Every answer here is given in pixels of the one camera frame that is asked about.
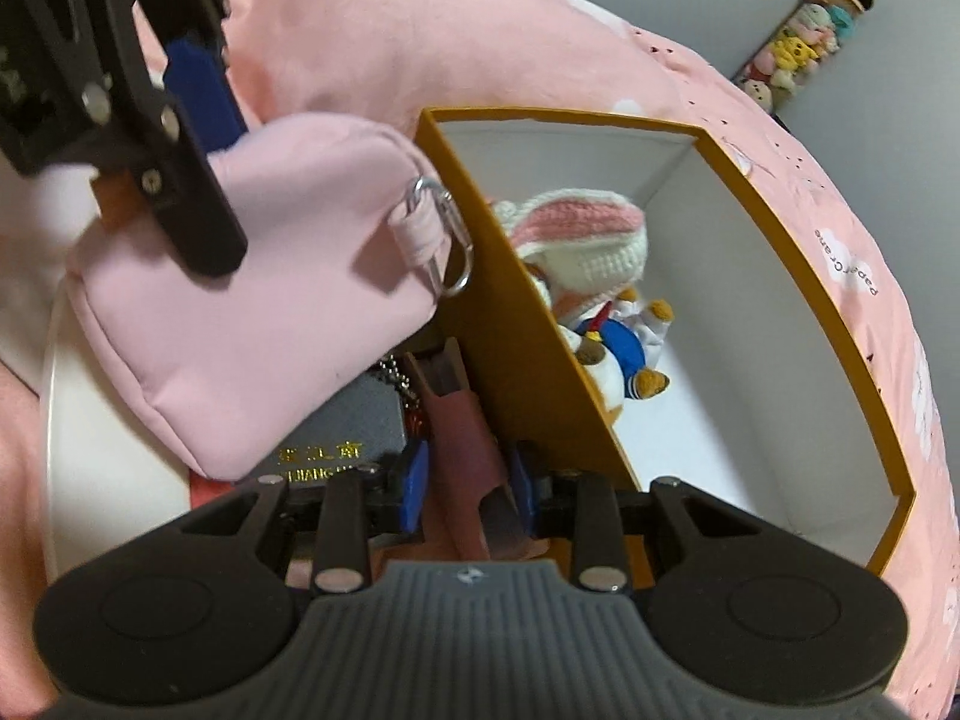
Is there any duck plush toy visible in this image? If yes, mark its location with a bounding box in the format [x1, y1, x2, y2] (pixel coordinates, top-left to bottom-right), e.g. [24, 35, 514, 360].
[559, 289, 676, 421]

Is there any silver bead chain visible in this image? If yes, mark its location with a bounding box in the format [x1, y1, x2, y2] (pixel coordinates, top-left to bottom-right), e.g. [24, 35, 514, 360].
[373, 352, 422, 415]

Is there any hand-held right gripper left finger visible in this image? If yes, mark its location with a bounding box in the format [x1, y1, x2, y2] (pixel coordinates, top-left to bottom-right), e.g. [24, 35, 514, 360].
[182, 439, 432, 593]

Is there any hanging row of plush toys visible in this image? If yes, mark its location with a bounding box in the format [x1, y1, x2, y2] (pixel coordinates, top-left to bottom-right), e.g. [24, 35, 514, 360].
[739, 0, 890, 110]

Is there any white pink crochet bunny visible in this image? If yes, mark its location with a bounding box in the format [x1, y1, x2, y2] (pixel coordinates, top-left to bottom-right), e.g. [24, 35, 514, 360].
[491, 191, 650, 316]

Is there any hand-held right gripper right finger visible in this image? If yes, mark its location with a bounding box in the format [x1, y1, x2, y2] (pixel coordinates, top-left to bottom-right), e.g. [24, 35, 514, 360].
[507, 441, 758, 592]

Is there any dusty pink leather case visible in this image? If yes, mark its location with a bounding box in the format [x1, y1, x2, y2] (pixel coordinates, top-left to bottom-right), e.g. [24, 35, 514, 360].
[409, 337, 537, 560]

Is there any orange cardboard box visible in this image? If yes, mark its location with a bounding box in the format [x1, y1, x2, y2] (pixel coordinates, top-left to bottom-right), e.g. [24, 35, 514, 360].
[412, 106, 920, 578]

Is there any grey gift box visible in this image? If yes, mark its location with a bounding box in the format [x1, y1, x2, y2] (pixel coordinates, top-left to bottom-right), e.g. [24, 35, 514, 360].
[255, 371, 421, 488]

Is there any pink fabric pouch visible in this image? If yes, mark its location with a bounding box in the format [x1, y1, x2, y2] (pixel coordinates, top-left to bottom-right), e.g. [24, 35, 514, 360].
[64, 112, 477, 481]

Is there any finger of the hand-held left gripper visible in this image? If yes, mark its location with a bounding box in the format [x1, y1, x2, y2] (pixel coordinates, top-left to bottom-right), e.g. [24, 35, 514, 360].
[0, 0, 250, 276]
[126, 0, 250, 155]

